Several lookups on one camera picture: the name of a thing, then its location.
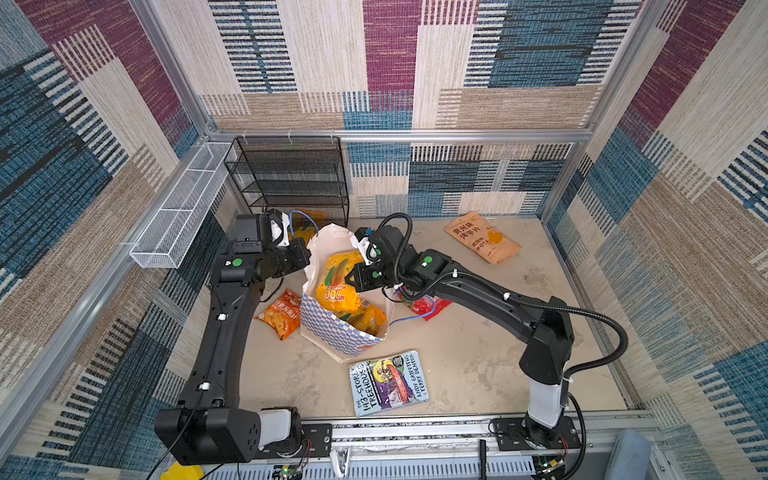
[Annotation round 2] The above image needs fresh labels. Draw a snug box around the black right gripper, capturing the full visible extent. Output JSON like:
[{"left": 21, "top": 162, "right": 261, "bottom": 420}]
[{"left": 344, "top": 260, "right": 402, "bottom": 292}]

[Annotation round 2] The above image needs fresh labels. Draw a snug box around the red fruit jelly bag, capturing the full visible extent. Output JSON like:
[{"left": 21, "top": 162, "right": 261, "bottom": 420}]
[{"left": 402, "top": 295, "right": 452, "bottom": 321}]

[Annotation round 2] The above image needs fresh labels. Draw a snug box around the yellow snack bag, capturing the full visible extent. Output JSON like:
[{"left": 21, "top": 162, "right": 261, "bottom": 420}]
[{"left": 336, "top": 302, "right": 387, "bottom": 336}]

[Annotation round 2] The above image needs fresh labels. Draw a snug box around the yellow fruit jelly bag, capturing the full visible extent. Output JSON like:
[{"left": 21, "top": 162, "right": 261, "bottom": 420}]
[{"left": 316, "top": 250, "right": 363, "bottom": 312}]

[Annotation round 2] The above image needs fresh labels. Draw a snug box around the blue checkered paper bag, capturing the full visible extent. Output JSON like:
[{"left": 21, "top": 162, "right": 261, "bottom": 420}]
[{"left": 300, "top": 223, "right": 413, "bottom": 363}]

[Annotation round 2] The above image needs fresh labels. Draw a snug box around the orange potato chip bag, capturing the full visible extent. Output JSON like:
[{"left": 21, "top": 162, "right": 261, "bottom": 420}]
[{"left": 444, "top": 211, "right": 522, "bottom": 265}]

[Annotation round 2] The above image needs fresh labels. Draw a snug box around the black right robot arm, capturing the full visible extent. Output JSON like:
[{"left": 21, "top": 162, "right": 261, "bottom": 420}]
[{"left": 344, "top": 214, "right": 629, "bottom": 449}]

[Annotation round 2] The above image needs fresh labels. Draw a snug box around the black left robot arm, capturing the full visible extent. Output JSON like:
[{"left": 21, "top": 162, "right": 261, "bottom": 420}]
[{"left": 154, "top": 238, "right": 311, "bottom": 466}]

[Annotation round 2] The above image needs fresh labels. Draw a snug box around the orange corn chip bag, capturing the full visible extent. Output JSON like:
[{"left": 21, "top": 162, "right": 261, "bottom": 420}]
[{"left": 256, "top": 290, "right": 301, "bottom": 341}]

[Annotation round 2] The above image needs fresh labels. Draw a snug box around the yellow snack pack under rack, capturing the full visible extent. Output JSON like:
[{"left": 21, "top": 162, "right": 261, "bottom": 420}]
[{"left": 288, "top": 209, "right": 329, "bottom": 244}]

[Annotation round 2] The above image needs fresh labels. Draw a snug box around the black mesh shelf rack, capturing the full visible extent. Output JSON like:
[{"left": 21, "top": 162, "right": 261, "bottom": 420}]
[{"left": 224, "top": 136, "right": 350, "bottom": 227}]

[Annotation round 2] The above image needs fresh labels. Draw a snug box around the colourful treehouse book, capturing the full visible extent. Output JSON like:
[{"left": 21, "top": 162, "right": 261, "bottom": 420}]
[{"left": 349, "top": 350, "right": 430, "bottom": 417}]

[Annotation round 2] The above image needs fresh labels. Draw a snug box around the yellow object at bottom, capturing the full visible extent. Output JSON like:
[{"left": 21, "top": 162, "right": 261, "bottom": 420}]
[{"left": 160, "top": 462, "right": 205, "bottom": 480}]

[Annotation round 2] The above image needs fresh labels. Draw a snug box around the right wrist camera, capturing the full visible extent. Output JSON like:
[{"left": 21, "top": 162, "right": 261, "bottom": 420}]
[{"left": 355, "top": 227, "right": 379, "bottom": 265}]

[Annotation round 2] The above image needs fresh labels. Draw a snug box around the white wire wall basket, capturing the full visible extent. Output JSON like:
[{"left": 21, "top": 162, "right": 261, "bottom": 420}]
[{"left": 130, "top": 142, "right": 230, "bottom": 269}]

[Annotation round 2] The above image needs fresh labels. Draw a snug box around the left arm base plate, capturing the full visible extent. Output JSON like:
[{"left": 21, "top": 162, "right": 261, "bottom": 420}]
[{"left": 253, "top": 423, "right": 333, "bottom": 460}]

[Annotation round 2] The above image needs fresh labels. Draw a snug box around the aluminium front rail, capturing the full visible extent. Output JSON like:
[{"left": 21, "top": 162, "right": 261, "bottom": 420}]
[{"left": 149, "top": 413, "right": 661, "bottom": 480}]

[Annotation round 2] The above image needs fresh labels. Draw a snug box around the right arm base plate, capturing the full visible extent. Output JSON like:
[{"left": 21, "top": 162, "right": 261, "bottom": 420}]
[{"left": 489, "top": 416, "right": 582, "bottom": 451}]

